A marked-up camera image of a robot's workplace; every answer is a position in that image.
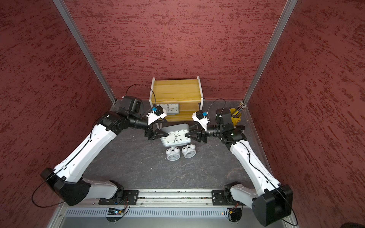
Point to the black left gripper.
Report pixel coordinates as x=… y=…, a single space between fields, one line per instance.
x=153 y=135

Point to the grey square alarm clock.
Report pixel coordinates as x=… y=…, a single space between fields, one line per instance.
x=176 y=135
x=171 y=109

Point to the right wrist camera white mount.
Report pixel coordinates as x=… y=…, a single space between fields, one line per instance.
x=201 y=118

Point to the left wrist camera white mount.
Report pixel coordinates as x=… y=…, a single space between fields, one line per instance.
x=156 y=113

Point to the yellow metal pen bucket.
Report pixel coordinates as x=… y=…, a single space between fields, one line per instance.
x=235 y=121

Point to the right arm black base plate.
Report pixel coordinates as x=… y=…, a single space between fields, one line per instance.
x=223 y=198

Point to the right aluminium corner post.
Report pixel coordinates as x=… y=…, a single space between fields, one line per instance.
x=279 y=28

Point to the wooden white frame shelf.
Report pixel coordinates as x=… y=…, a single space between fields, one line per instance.
x=185 y=92

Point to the bundle of pencils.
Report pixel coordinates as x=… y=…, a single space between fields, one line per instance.
x=238 y=110

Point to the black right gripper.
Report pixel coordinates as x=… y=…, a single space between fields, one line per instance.
x=201 y=136

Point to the left aluminium corner post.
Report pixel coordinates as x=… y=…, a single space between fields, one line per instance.
x=66 y=16

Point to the perforated grey cable tray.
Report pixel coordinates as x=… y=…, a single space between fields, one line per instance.
x=135 y=212

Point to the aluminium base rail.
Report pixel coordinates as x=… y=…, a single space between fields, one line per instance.
x=176 y=198

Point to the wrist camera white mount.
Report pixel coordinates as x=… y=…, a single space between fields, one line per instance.
x=156 y=113
x=201 y=118

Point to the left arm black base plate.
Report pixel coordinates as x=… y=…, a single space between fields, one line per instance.
x=125 y=197

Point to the aluminium corner post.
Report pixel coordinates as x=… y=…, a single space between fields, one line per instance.
x=66 y=16
x=279 y=28

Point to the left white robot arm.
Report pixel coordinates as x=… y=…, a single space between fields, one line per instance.
x=66 y=179

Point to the white twin bell alarm clock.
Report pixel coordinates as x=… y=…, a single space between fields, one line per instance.
x=173 y=153

